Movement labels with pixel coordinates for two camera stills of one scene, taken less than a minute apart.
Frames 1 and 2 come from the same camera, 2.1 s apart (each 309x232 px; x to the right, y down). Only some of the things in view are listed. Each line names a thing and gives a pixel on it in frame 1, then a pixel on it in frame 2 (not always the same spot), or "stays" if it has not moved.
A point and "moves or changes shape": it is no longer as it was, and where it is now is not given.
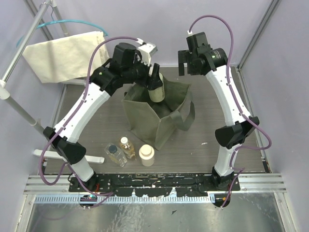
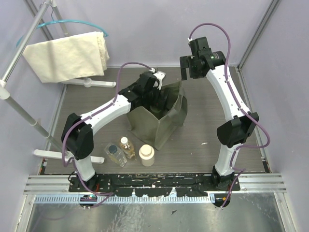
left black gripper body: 149,73 → 159,97
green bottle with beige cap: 158,94 moves or changes shape
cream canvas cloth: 67,57 stays
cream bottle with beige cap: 147,154 stays
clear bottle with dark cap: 116,154 stays
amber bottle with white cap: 127,148 stays
